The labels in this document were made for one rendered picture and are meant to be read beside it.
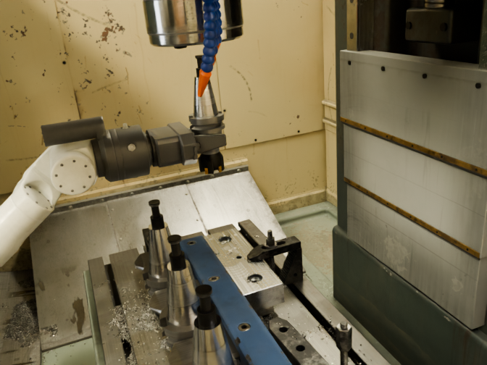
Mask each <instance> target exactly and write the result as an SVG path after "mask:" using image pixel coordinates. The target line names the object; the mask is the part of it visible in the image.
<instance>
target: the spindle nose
mask: <svg viewBox="0 0 487 365"><path fill-rule="evenodd" d="M219 3H220V9H219V10H220V12H221V14H222V16H221V18H220V19H221V20H222V25H221V26H220V27H221V28H222V34H221V35H220V36H221V38H222V42H224V41H232V40H235V39H238V38H240V37H241V36H242V35H243V34H244V31H243V24H244V16H243V7H242V0H219ZM142 4H143V13H144V18H145V23H146V32H147V34H149V43H150V44H151V45H152V46H156V47H176V46H195V45H203V41H204V35H203V34H204V31H205V29H204V26H203V25H204V22H205V20H204V18H203V15H204V11H203V9H202V7H203V4H204V2H203V1H202V0H143V1H142Z"/></svg>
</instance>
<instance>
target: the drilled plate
mask: <svg viewBox="0 0 487 365"><path fill-rule="evenodd" d="M223 235H224V237H223ZM227 235H228V236H229V235H230V236H229V237H228V236H227ZM219 236H222V237H219ZM226 236H227V237H226ZM203 237H204V239H205V240H206V241H207V242H208V244H209V246H210V247H211V249H212V250H213V251H216V252H215V253H216V254H217V253H218V252H220V253H219V254H217V255H216V256H217V257H218V259H219V260H220V261H221V263H222V265H223V266H224V267H225V268H226V270H227V271H228V273H229V274H230V276H231V277H232V278H233V280H234V282H235V283H236V284H237V286H238V287H239V289H240V290H241V292H242V293H243V295H244V296H245V297H246V299H247V301H248V302H249V303H250V305H251V306H252V308H253V309H254V310H255V311H259V310H262V309H265V308H268V307H271V306H274V305H278V304H280V303H284V302H285V301H284V289H283V283H282V282H281V280H280V279H279V278H278V277H277V275H276V274H275V273H274V272H273V271H272V270H271V268H269V267H268V265H267V264H266V263H265V262H264V261H263V259H261V260H259V261H251V262H249V261H247V259H248V258H247V255H248V254H249V252H250V251H251V250H252V249H253V248H252V247H251V246H250V245H249V243H248V242H247V241H246V240H245V239H244V237H243V236H242V235H241V234H240V232H239V231H237V229H236V228H234V229H231V230H226V231H222V232H217V233H215V234H211V235H206V236H203ZM229 240H230V241H229ZM225 241H227V243H225ZM217 242H219V243H217ZM220 242H224V244H221V243H220ZM231 251H232V252H231ZM228 252H231V253H229V255H228V254H227V253H228ZM225 256H226V257H225ZM233 258H234V259H233ZM229 259H230V260H229ZM255 273H256V274H255ZM248 274H251V275H250V276H248ZM247 280H250V281H248V282H247ZM256 281H257V282H256ZM258 281H259V282H258Z"/></svg>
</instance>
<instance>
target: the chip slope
mask: <svg viewBox="0 0 487 365"><path fill-rule="evenodd" d="M154 199H158V200H160V205H159V212H160V214H163V218H164V222H166V223H167V224H168V227H169V229H170V233H171V235H180V236H184V235H190V234H193V233H196V232H201V231H202V232H203V233H204V235H205V236H206V235H209V234H208V230H209V229H212V228H216V227H221V226H224V225H229V224H233V225H234V226H235V227H236V228H237V229H238V230H240V229H241V228H240V227H239V226H238V222H241V221H244V220H247V219H250V220H251V221H252V222H253V223H254V224H255V225H256V226H257V227H258V228H259V229H260V230H261V231H262V232H263V233H264V234H265V235H266V236H267V231H268V230H272V236H273V237H274V236H275V241H276V240H280V239H284V238H286V235H285V233H284V232H283V230H282V228H281V227H280V225H279V223H278V221H277V219H276V218H275V216H274V214H273V213H272V211H271V209H270V207H269V206H268V204H267V202H266V200H265V199H264V197H263V195H262V194H261V192H260V190H259V188H258V187H257V184H256V183H255V181H254V179H253V178H252V176H251V174H250V173H249V166H248V164H246V165H243V166H239V167H233V168H229V169H224V170H223V171H221V172H219V171H215V172H214V174H208V175H206V174H202V175H196V176H192V177H186V178H182V179H178V180H172V181H168V182H162V183H158V184H155V185H148V186H145V187H141V188H135V189H131V190H125V191H121V192H117V193H111V194H108V195H104V196H98V197H94V198H88V199H84V200H80V201H74V202H70V203H67V204H60V205H57V206H54V210H53V212H52V213H50V215H48V216H47V218H45V220H44V221H42V223H40V224H39V226H37V228H36V229H35V230H34V231H33V232H32V233H31V234H30V248H31V255H32V262H33V276H34V283H35V290H36V304H37V311H38V325H39V331H40V330H41V328H44V327H48V326H51V325H53V324H57V327H58V328H57V331H58V333H57V334H58V335H57V334H56V337H54V336H53V337H52V336H51V337H50V335H51V334H50V333H49V334H46V335H45V334H44V333H43V332H42V335H41V336H40V339H41V347H42V349H41V351H42V353H44V352H46V353H48V352H47V351H50V350H54V349H56V348H61V347H63V346H66V345H70V344H73V343H77V342H80V341H82V340H87V339H89V338H92V334H91V324H90V319H89V313H88V304H87V298H86V289H85V283H84V278H83V272H84V271H86V270H89V267H88V260H90V259H95V258H98V257H101V256H102V258H103V261H104V265H106V264H111V263H110V260H109V255H110V254H113V253H118V252H121V251H126V250H130V249H133V248H137V249H138V252H139V254H141V253H145V252H144V250H143V246H145V242H144V238H143V232H142V229H146V228H149V225H150V224H151V220H150V216H151V215H152V212H151V207H150V206H149V201H151V200H154ZM58 336H59V337H58Z"/></svg>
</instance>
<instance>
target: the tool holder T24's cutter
mask: <svg viewBox="0 0 487 365"><path fill-rule="evenodd" d="M198 159H199V170H200V172H205V174H206V175H208V174H214V171H215V170H218V171H219V172H221V171H223V170H224V169H225V167H224V159H223V155H222V154H221V153H220V151H219V152H218V153H216V154H210V155H206V154H201V155H200V157H199V158H198Z"/></svg>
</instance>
